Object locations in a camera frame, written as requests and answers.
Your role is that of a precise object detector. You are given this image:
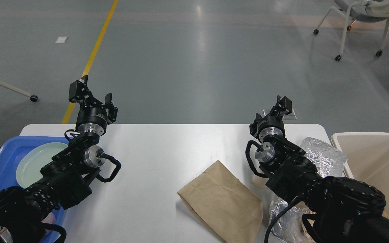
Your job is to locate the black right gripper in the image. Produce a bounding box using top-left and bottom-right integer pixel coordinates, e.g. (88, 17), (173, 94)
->
(250, 96), (293, 142)

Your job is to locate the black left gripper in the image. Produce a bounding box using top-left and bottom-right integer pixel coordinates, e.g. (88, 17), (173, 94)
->
(68, 75), (118, 136)

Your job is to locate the silver foil bag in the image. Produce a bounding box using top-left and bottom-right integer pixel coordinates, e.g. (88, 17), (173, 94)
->
(270, 137), (347, 243)

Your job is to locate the light green plate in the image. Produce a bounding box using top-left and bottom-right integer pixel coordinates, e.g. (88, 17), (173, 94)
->
(16, 142), (68, 189)

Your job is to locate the brown paper bag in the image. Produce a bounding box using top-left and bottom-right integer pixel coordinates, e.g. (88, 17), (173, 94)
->
(177, 161), (263, 243)

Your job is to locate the pink mug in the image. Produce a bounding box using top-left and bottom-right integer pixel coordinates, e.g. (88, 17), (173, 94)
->
(41, 212), (56, 236)

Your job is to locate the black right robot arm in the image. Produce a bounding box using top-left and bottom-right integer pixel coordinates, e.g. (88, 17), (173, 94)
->
(245, 96), (389, 243)

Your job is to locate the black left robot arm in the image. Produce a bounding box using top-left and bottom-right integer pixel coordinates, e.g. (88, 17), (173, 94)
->
(0, 75), (121, 243)

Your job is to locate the small beige cup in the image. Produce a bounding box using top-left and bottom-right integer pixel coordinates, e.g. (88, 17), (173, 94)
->
(252, 175), (268, 188)

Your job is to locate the blue plastic tray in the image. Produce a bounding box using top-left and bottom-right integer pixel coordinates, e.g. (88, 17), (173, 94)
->
(0, 136), (69, 243)

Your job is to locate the beige plastic bin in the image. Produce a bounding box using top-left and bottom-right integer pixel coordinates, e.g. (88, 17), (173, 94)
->
(331, 132), (389, 217)

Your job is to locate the grey office chair right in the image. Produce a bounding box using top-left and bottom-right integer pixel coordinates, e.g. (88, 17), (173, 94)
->
(313, 0), (389, 62)

